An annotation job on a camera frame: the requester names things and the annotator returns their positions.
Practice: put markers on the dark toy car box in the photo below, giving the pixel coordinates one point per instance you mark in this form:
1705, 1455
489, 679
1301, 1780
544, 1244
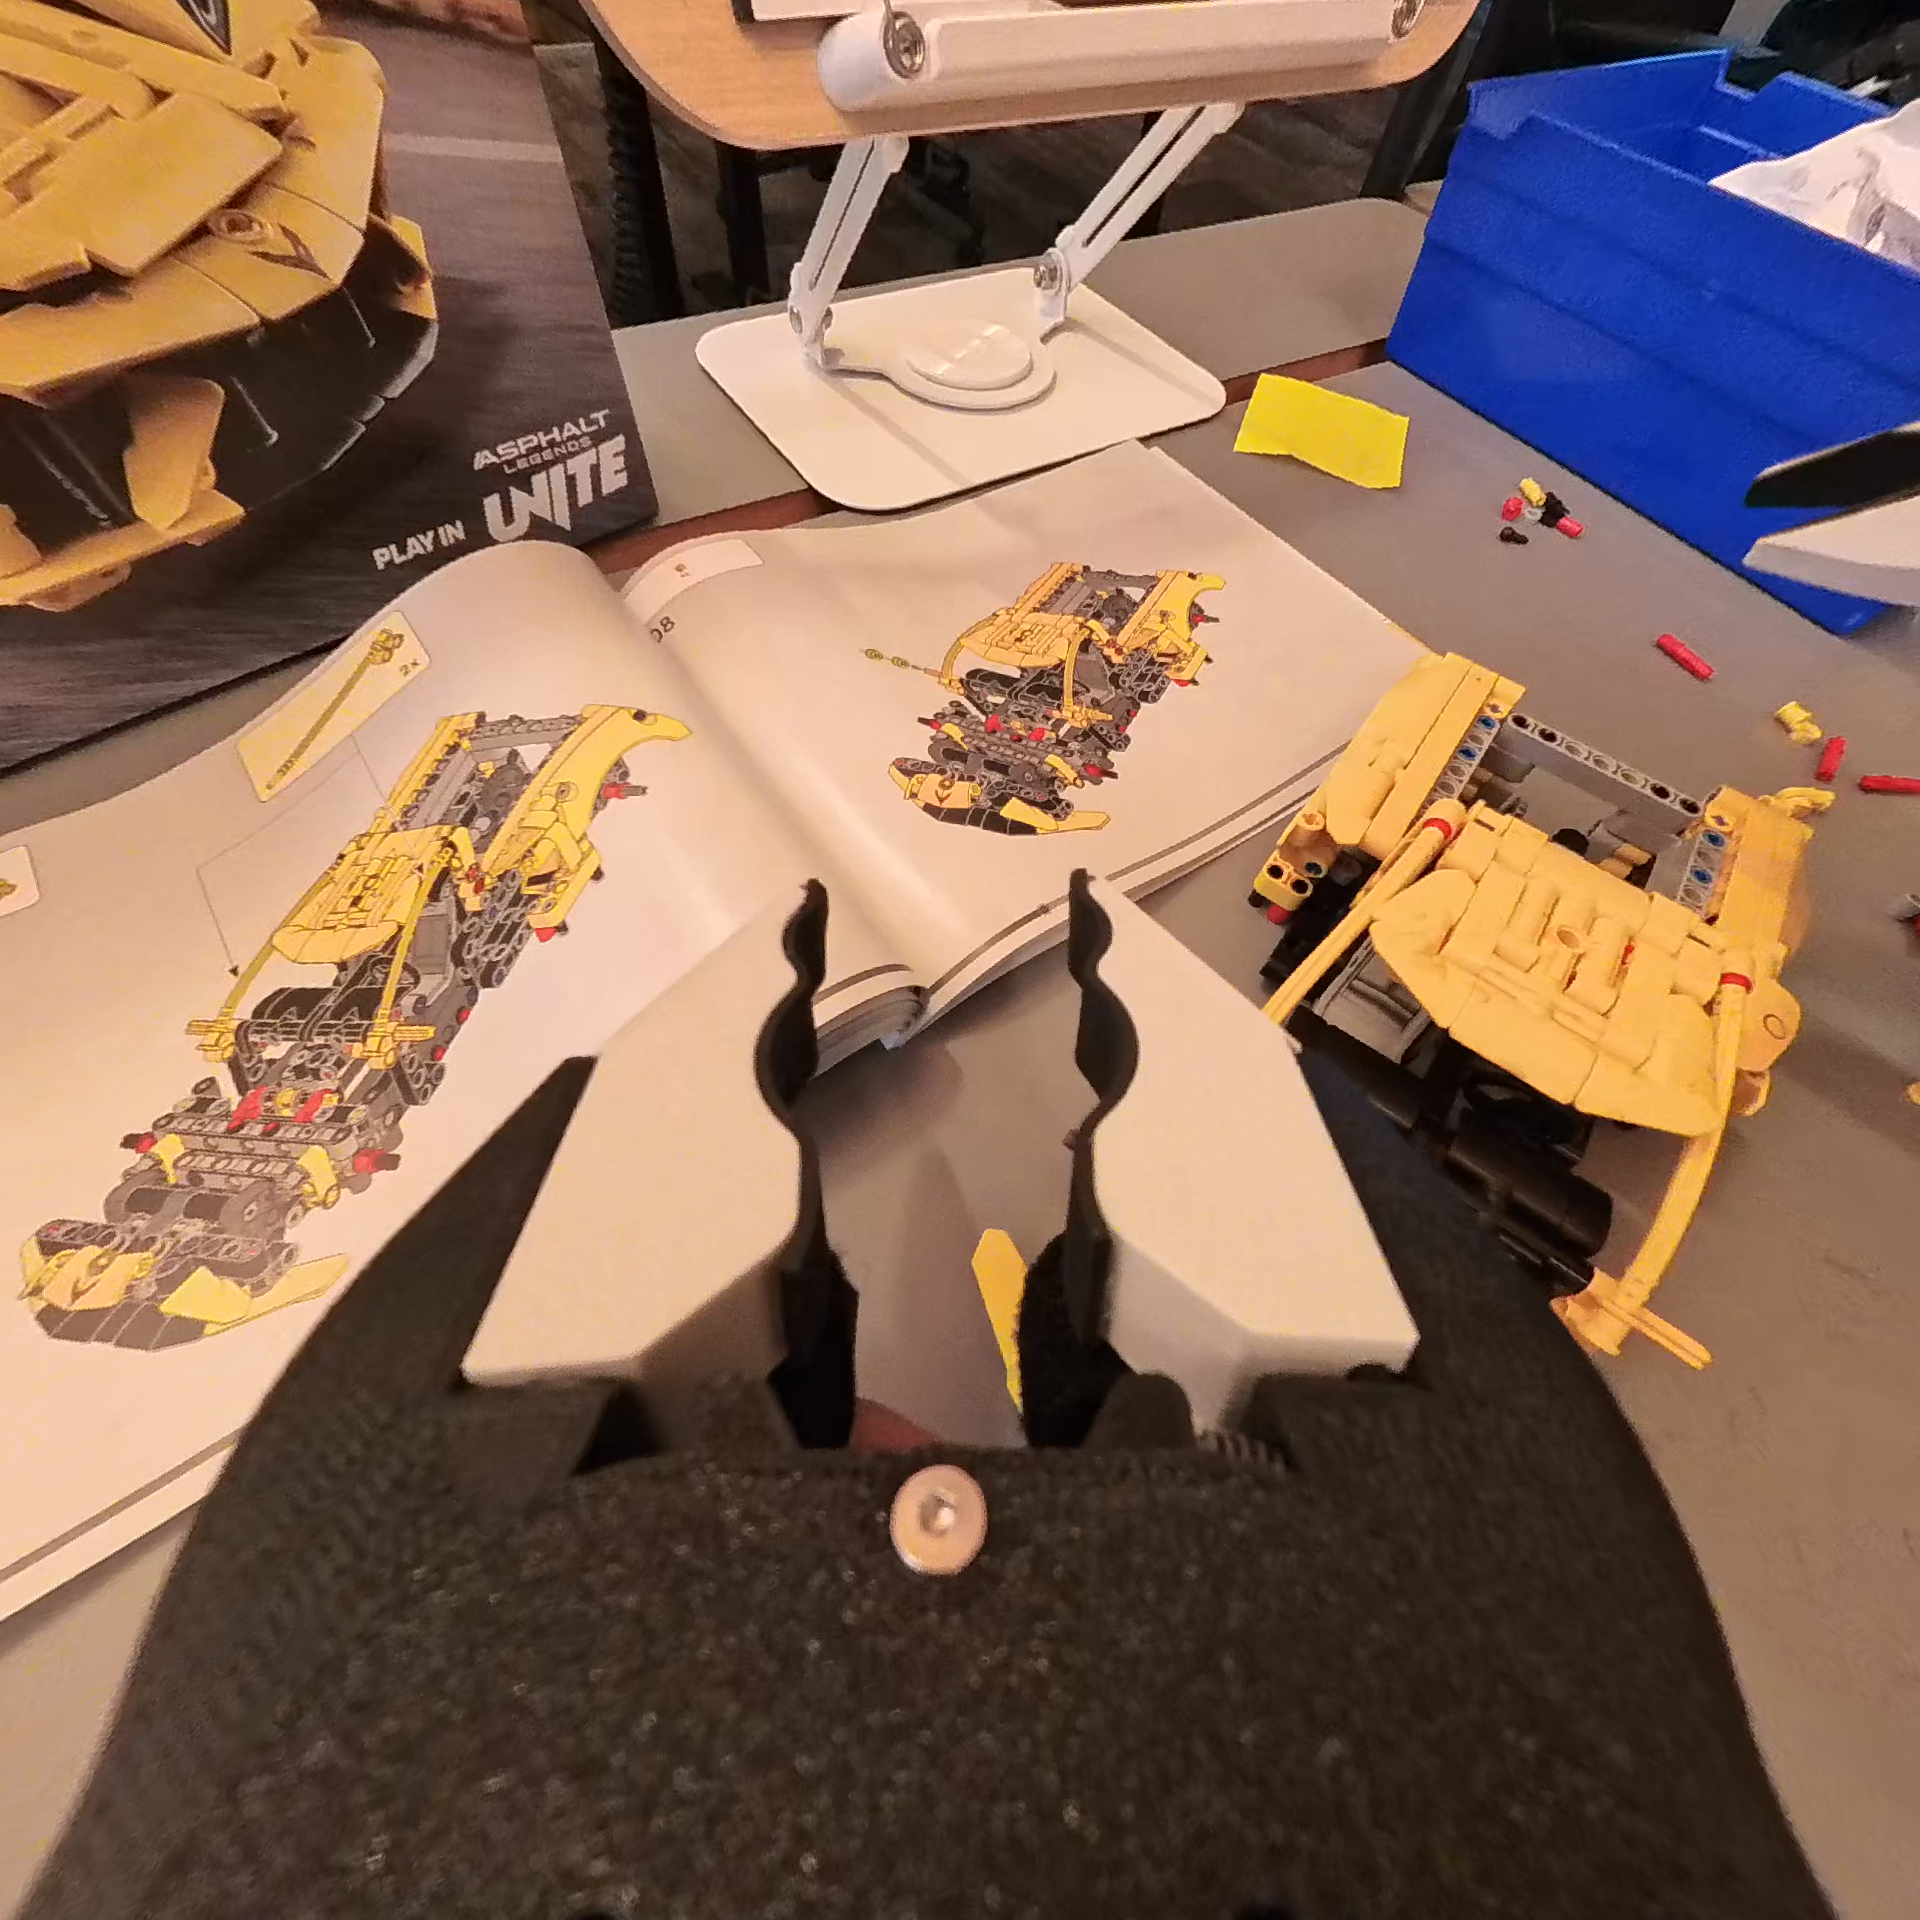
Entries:
300, 452

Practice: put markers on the open instruction booklet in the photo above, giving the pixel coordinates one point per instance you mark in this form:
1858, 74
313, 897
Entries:
900, 599

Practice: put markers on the yellow flat piece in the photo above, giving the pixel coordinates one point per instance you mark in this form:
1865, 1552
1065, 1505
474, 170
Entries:
992, 1292

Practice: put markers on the blue plastic bin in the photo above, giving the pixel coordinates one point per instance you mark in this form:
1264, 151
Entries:
1576, 303

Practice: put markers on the pile of small brick pieces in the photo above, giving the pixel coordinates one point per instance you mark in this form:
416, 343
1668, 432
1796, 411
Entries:
1540, 515

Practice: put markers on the grey desk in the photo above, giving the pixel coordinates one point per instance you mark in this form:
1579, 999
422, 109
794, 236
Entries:
1799, 1274

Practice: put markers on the yellow sticky note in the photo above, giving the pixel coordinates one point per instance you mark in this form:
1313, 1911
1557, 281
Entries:
1321, 429

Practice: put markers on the white tablet stand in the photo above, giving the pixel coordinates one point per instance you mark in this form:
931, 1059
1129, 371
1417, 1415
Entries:
1050, 419

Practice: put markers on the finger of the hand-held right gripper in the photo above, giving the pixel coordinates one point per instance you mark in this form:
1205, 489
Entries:
1852, 468
1852, 563

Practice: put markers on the crumpled white plastic bags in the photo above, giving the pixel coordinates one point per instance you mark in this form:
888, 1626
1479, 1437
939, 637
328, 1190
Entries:
1828, 186

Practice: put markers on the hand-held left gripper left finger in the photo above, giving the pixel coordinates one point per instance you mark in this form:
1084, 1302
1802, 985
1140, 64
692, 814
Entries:
659, 1200

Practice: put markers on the yellow toy brick car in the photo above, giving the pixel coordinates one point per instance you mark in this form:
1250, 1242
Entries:
1557, 962

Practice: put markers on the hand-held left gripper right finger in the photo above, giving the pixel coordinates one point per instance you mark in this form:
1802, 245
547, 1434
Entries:
1244, 1200

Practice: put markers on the yellow toy brick connector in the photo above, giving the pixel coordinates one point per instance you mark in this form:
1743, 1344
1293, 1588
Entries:
1796, 724

